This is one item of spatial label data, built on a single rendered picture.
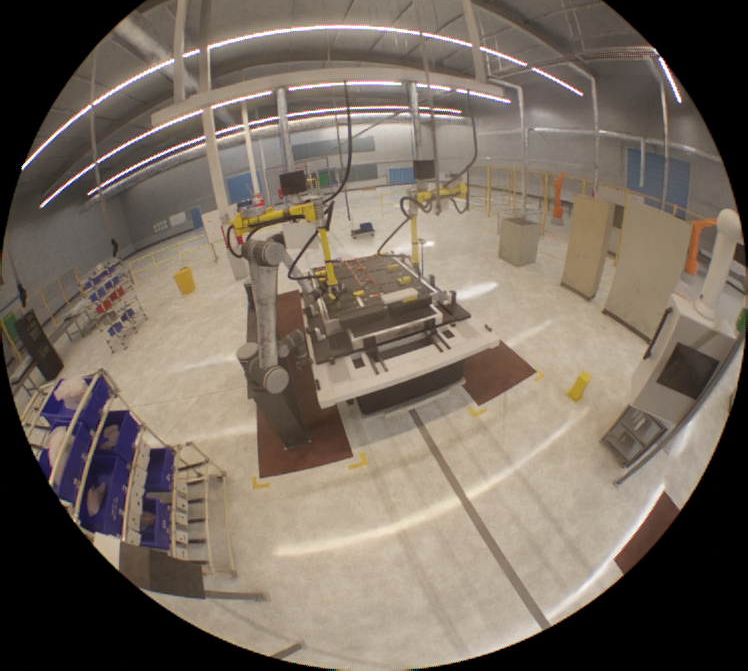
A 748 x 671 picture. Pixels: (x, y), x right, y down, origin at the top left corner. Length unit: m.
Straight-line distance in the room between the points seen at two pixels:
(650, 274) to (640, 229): 0.73
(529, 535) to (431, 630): 1.09
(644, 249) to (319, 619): 5.85
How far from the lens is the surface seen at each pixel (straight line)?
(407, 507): 2.43
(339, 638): 2.52
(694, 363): 2.22
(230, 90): 2.61
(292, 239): 2.17
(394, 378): 2.06
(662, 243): 4.85
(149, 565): 1.07
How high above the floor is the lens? 2.37
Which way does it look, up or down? 29 degrees down
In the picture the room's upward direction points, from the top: 7 degrees counter-clockwise
